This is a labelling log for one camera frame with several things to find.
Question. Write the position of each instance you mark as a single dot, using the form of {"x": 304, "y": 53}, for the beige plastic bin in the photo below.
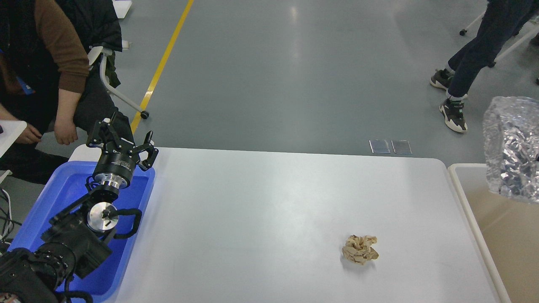
{"x": 506, "y": 231}

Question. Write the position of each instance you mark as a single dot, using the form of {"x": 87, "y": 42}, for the left metal floor plate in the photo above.
{"x": 379, "y": 146}

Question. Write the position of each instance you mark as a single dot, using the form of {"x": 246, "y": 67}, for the seated person's hand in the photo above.
{"x": 65, "y": 130}

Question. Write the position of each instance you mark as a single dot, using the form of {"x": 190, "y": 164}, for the right metal floor plate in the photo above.
{"x": 401, "y": 147}

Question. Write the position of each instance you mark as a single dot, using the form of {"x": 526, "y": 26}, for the white rolling chair base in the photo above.
{"x": 521, "y": 39}

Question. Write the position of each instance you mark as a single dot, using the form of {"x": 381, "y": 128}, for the aluminium foil bag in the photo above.
{"x": 511, "y": 146}

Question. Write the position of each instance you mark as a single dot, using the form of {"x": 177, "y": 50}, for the seated person brown sweater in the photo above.
{"x": 45, "y": 74}

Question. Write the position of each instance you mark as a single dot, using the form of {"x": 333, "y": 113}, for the white side table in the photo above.
{"x": 11, "y": 130}

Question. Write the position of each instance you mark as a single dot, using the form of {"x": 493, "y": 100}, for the metal floor plate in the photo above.
{"x": 379, "y": 146}
{"x": 401, "y": 147}

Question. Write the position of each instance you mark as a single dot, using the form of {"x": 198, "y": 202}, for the seated person's other hand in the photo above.
{"x": 30, "y": 135}

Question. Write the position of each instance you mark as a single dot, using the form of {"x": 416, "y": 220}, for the crumpled brown paper ball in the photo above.
{"x": 359, "y": 249}

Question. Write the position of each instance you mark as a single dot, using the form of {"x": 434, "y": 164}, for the blue plastic bin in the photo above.
{"x": 67, "y": 185}

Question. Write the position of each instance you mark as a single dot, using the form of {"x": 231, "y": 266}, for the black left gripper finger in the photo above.
{"x": 104, "y": 136}
{"x": 148, "y": 148}

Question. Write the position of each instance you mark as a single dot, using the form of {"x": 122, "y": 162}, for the walking person dark trousers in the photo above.
{"x": 501, "y": 20}

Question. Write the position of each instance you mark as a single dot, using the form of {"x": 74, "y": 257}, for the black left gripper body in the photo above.
{"x": 116, "y": 165}

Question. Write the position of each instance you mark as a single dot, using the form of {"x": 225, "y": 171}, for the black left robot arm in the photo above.
{"x": 77, "y": 241}

